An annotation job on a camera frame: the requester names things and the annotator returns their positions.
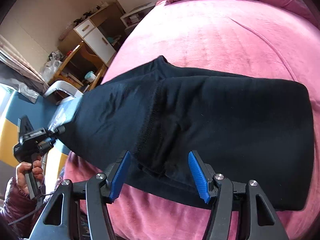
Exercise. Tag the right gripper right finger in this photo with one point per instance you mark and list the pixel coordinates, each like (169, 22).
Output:
(257, 218)

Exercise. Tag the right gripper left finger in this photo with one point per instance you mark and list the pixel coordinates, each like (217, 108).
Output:
(60, 218)

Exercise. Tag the black pants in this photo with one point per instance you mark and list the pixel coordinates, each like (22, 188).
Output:
(244, 127)

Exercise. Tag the left hand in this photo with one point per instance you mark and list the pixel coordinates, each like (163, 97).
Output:
(35, 168)

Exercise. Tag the blue yellow grey bench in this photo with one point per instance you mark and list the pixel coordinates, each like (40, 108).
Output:
(21, 116)

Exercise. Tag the maroon jacket sleeve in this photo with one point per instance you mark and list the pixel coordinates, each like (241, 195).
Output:
(17, 204)

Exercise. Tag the beige striped curtain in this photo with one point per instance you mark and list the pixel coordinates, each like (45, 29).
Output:
(11, 57)

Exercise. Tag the white drawer cabinet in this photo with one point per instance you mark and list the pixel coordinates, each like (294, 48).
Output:
(95, 31)

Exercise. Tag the white low shelf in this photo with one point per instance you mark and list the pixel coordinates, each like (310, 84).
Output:
(137, 14)

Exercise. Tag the pink bed blanket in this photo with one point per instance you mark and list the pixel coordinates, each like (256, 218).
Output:
(241, 37)

